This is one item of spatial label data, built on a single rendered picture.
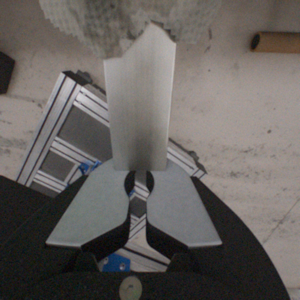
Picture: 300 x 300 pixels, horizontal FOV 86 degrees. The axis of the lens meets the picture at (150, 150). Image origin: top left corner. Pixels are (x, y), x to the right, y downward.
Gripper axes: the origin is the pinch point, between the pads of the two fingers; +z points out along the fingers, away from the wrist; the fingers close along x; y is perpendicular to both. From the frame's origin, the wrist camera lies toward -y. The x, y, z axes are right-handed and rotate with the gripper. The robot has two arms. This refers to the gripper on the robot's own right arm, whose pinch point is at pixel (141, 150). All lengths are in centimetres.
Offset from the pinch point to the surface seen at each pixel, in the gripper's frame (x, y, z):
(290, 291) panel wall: 189, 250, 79
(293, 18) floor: 67, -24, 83
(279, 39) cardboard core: 58, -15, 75
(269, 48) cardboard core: 56, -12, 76
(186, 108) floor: 23, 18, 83
